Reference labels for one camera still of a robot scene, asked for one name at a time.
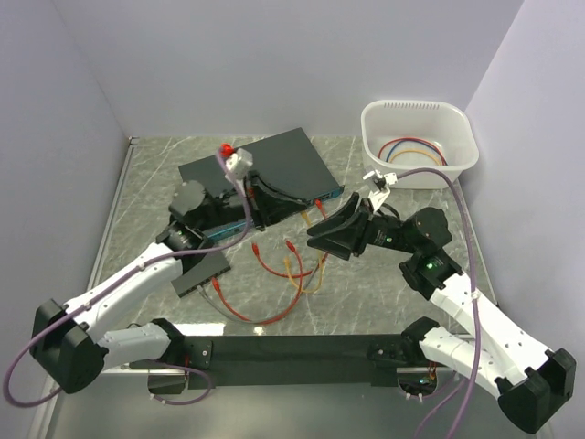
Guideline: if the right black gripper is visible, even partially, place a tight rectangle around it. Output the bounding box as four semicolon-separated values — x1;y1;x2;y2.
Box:
307;190;420;260

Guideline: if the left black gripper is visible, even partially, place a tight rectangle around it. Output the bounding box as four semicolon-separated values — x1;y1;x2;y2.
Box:
197;169;307;231

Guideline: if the red ethernet cable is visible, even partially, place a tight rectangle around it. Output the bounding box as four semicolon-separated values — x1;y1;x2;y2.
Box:
250;240;314;280
210;198;329;326

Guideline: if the large blue rack switch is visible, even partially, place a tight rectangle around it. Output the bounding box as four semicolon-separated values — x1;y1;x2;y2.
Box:
177;126;345;241

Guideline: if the orange ethernet cable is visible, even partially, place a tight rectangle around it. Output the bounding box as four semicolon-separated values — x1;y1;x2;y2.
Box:
282;209;326;294

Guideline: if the small black network switch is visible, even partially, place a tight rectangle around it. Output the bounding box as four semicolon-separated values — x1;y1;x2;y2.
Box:
172;252;231;298

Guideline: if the grey ethernet cable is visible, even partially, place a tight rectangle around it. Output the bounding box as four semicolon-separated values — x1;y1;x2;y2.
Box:
198;255;324;327

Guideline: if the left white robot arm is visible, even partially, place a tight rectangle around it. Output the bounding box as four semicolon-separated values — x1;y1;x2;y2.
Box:
28;171;306;394

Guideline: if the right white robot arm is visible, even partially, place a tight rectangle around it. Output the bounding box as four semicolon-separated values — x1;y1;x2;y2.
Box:
307;194;577;434

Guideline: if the white plastic tub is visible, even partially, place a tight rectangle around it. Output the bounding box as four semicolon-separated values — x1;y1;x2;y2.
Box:
360;100;479;181

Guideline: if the black base bar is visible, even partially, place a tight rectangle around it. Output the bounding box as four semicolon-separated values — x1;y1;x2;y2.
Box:
130;334;453;390

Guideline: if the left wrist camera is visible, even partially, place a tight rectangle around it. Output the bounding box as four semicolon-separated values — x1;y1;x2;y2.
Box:
219;143;253;180

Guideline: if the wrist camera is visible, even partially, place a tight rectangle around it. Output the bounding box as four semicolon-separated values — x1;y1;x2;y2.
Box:
219;143;253;180
362;169;398;211

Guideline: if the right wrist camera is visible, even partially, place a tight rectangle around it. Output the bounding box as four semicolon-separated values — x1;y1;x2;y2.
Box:
362;169;398;211

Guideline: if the red cable in tub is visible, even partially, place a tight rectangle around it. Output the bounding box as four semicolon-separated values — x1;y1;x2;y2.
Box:
377;137;450;166

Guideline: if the blue cable in tub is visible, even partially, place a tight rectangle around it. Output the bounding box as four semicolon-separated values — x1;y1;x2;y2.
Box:
386;140;449;166

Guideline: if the yellow cable in tub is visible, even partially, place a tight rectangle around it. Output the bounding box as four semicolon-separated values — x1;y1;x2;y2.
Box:
391;148;447;166

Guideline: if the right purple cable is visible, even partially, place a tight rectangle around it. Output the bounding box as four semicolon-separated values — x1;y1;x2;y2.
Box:
395;167;481;439

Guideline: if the aluminium frame rail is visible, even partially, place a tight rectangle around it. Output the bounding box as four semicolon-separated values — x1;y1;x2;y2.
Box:
48;135;138;374

